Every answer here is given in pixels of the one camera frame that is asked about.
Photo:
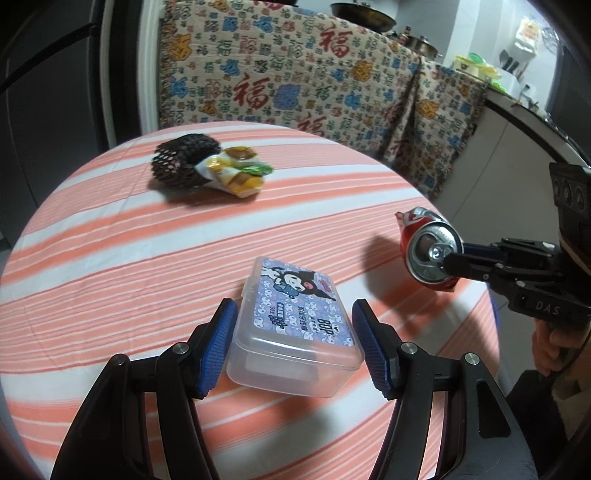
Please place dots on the person's right forearm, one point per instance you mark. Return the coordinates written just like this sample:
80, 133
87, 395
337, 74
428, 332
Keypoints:
575, 397

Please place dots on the crumpled snack wrapper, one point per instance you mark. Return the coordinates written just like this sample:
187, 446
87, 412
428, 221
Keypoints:
235, 175

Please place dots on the dark wok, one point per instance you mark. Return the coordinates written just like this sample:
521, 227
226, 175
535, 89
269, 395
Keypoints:
364, 16

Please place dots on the dark refrigerator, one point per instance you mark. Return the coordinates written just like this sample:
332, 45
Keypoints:
55, 92

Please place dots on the yellow green bowls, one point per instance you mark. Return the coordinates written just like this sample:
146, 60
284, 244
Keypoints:
475, 69

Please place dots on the kitchen utensils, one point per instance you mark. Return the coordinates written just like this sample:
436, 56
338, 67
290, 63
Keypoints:
512, 64

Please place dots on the person's right hand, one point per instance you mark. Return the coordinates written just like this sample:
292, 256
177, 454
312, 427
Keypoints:
549, 346

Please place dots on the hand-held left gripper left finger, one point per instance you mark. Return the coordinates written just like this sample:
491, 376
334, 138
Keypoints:
217, 350

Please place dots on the orange striped tablecloth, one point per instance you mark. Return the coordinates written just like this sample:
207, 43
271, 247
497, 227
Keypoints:
138, 277

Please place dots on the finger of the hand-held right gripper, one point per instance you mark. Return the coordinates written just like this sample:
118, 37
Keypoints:
480, 248
471, 266

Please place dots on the printed blanket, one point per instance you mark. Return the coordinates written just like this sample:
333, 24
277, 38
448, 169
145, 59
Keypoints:
277, 69

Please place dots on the crushed red soda can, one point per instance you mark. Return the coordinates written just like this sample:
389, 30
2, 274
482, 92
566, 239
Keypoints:
422, 270

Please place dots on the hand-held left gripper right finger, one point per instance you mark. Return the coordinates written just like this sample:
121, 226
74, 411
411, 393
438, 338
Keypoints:
371, 350

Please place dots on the steel pot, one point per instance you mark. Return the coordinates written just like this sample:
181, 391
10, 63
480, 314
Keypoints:
420, 46

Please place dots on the clear plastic box cartoon label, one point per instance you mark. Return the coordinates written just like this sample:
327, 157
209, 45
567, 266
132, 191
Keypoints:
295, 332

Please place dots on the white plastic bag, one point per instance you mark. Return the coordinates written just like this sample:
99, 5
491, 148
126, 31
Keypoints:
528, 34

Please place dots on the black foam net sleeve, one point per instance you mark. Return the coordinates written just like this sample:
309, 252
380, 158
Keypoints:
180, 159

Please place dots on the kitchen counter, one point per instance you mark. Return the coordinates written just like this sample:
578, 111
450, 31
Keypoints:
521, 115

